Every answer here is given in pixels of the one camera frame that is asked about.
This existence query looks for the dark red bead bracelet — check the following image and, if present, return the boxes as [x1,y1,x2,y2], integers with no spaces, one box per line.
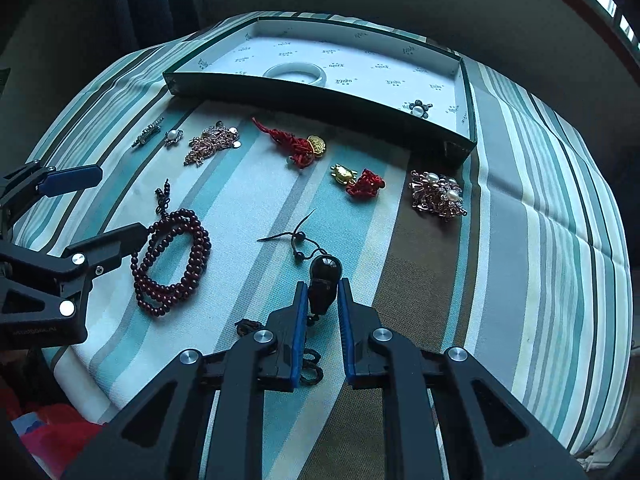
[130,178,212,318]

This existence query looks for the short red knot gold charm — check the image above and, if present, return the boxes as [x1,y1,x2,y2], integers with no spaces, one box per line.
[329,162,387,201]

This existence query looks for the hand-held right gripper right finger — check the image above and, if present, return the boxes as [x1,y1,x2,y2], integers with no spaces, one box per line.
[337,276,588,480]

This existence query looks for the long red knot gold charm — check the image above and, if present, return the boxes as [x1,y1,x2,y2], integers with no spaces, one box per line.
[251,116,328,170]

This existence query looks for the white bangle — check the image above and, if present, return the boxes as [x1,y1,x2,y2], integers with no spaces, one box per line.
[263,62,328,87]

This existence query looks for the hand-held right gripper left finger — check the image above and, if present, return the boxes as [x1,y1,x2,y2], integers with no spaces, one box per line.
[62,280,311,480]

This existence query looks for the red cloth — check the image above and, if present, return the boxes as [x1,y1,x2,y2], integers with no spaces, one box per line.
[10,400,106,476]

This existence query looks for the green jewelry box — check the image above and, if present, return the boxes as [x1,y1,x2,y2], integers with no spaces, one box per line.
[163,14,478,167]

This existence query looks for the rose gold chain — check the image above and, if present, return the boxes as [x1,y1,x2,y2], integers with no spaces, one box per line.
[183,120,242,167]

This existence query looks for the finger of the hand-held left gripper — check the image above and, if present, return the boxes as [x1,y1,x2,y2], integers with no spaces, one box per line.
[0,160,104,222]
[0,222,152,317]

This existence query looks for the silver bar brooch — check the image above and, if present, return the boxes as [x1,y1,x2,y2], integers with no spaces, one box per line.
[131,117,165,149]

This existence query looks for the window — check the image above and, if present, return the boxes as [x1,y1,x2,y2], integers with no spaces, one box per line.
[550,0,640,51]

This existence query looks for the large gold pearl brooch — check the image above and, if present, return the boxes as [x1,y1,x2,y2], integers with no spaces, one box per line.
[409,169,468,222]

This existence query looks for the black gourd pendant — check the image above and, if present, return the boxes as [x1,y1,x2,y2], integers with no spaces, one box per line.
[235,208,346,386]

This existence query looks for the striped cloth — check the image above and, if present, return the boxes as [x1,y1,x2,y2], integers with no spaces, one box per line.
[12,10,633,480]

